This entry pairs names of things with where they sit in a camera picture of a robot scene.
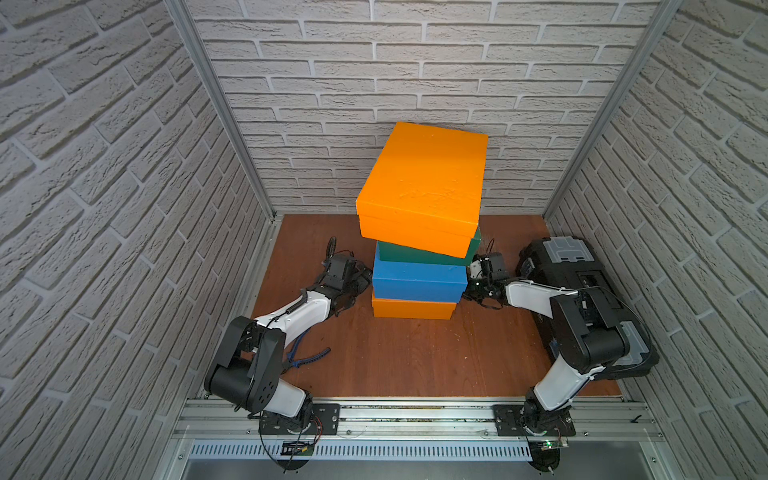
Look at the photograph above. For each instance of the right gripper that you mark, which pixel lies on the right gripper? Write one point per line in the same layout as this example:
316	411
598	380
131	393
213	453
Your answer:
467	296

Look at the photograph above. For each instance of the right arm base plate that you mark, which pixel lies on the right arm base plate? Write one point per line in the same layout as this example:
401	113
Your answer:
512	420

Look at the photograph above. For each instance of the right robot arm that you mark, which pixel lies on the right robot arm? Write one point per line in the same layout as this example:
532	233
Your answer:
586	328

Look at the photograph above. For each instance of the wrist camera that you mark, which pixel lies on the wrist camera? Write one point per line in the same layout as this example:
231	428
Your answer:
489	266
334	259

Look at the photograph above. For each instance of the black plastic toolbox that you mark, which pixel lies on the black plastic toolbox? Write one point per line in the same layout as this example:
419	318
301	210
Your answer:
570	262

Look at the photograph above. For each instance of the aluminium front rail frame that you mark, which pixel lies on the aluminium front rail frame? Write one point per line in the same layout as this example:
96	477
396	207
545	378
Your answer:
595	433

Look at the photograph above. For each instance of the blue shoebox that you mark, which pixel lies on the blue shoebox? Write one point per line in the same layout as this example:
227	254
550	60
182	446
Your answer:
403	273

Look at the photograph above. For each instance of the orange shoebox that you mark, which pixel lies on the orange shoebox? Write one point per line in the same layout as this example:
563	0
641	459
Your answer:
407	309
425	189

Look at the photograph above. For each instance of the left corner aluminium post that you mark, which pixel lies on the left corner aluminium post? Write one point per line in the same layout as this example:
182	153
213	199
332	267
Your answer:
195	46

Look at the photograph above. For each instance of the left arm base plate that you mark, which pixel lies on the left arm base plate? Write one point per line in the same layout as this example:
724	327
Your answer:
323	418

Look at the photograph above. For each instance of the corner aluminium post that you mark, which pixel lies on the corner aluminium post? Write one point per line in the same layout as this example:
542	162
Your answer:
195	46
651	36

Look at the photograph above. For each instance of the green shoebox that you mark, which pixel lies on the green shoebox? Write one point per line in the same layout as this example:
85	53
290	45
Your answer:
432	252

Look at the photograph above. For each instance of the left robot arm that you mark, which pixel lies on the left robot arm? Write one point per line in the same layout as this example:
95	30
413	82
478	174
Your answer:
247	366

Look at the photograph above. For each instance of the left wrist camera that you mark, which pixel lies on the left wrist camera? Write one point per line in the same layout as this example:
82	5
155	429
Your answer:
334	259

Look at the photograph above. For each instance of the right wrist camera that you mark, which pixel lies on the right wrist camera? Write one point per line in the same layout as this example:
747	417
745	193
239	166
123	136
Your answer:
489	266

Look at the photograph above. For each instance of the right corner aluminium post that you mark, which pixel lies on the right corner aluminium post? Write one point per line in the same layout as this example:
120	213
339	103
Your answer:
651	36

